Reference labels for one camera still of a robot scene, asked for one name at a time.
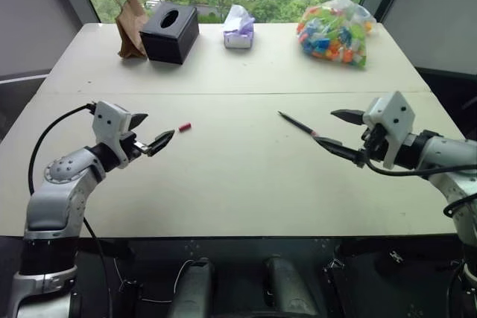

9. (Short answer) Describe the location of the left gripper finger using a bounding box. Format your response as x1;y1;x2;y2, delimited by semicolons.
127;112;149;133
145;129;176;157

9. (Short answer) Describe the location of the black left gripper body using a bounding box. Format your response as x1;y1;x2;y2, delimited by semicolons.
120;130;151;165

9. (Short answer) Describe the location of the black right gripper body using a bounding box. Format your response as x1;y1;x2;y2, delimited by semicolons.
355;122;388;169

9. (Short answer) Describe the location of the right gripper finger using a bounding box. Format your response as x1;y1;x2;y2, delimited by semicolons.
314;135;363;165
329;109;365;126

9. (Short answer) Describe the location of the thin black pen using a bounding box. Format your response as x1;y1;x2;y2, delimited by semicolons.
277;110;320;139

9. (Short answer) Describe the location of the bag of colourful plastic blocks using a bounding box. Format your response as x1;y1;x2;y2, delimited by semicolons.
296;0;378;71

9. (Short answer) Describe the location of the black tissue box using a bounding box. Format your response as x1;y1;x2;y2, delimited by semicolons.
139;1;201;66

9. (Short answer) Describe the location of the brown paper bag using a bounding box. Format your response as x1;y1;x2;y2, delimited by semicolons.
107;0;149;60

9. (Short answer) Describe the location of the purple tissue pack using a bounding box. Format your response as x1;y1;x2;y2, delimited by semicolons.
222;4;257;51

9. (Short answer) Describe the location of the dark rounded grey shape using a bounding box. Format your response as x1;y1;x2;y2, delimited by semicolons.
169;258;216;318
262;255;322;318

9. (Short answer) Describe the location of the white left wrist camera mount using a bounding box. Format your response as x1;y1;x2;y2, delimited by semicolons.
92;101;134;170

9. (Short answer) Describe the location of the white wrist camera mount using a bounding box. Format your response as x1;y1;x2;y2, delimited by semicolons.
361;90;416;169
92;101;134;170

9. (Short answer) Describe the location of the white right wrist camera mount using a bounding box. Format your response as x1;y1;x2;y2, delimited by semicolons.
361;90;416;169

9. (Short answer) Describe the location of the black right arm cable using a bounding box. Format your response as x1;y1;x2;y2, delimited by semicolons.
363;157;477;218

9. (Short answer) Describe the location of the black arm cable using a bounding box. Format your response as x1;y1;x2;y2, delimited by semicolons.
27;103;113;318
363;157;477;218

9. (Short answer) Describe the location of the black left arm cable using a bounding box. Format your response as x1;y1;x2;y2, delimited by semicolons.
27;103;113;318

